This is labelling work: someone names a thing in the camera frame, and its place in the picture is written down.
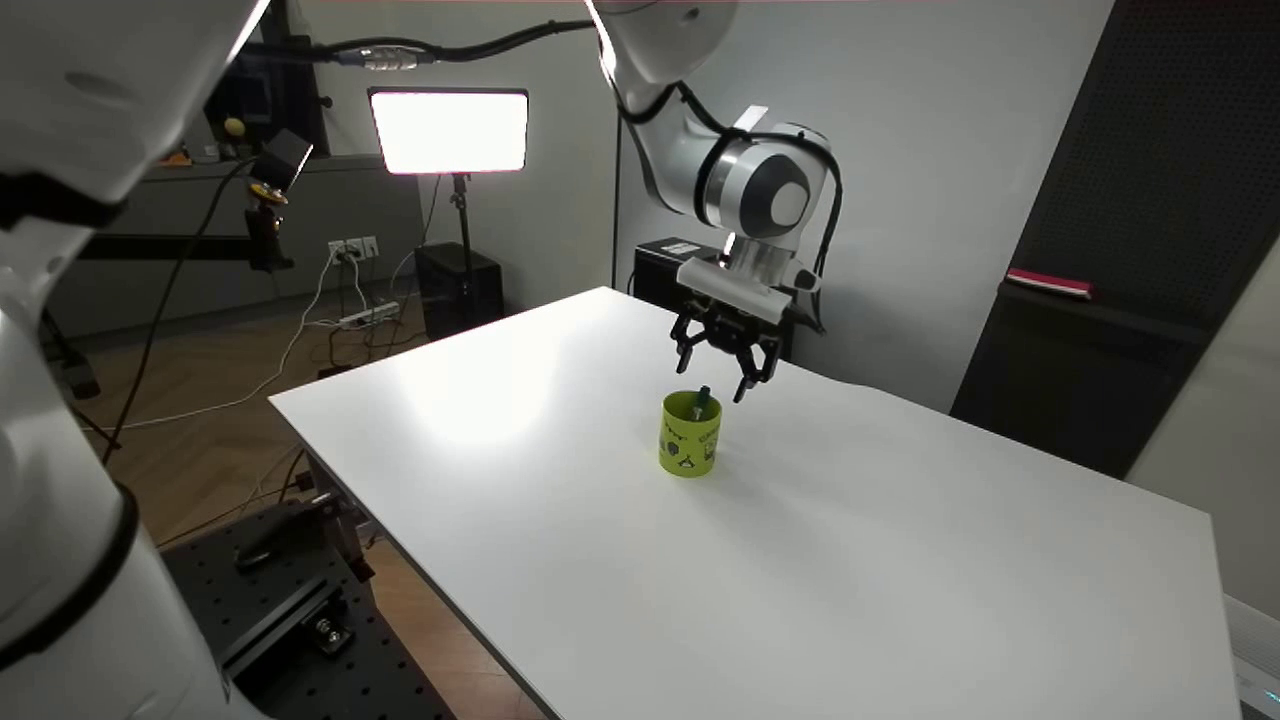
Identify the dark door panel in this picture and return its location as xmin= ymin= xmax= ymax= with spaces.
xmin=948 ymin=0 xmax=1280 ymax=485

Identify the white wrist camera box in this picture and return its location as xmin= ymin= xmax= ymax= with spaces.
xmin=674 ymin=250 xmax=792 ymax=326

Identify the black overhead boom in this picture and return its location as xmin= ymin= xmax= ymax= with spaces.
xmin=237 ymin=14 xmax=600 ymax=75

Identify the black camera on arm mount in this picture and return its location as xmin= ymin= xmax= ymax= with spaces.
xmin=242 ymin=124 xmax=322 ymax=275

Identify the white power strip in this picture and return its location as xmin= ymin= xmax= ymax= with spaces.
xmin=337 ymin=296 xmax=406 ymax=330

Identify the black computer case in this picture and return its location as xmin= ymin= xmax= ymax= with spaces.
xmin=632 ymin=235 xmax=712 ymax=314

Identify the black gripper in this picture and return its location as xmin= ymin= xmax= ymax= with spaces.
xmin=670 ymin=287 xmax=802 ymax=409

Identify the lime green printed mug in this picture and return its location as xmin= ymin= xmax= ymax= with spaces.
xmin=658 ymin=382 xmax=728 ymax=485

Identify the bright studio light panel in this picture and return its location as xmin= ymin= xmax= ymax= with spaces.
xmin=366 ymin=82 xmax=536 ymax=178

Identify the black tower case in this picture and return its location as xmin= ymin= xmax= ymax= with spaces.
xmin=413 ymin=240 xmax=508 ymax=341

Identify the red label strip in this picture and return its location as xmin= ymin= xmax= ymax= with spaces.
xmin=1004 ymin=265 xmax=1100 ymax=302

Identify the black perforated breadboard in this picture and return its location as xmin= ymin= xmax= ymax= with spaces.
xmin=162 ymin=501 xmax=462 ymax=720

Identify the white wall outlet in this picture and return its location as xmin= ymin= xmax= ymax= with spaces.
xmin=324 ymin=232 xmax=385 ymax=267

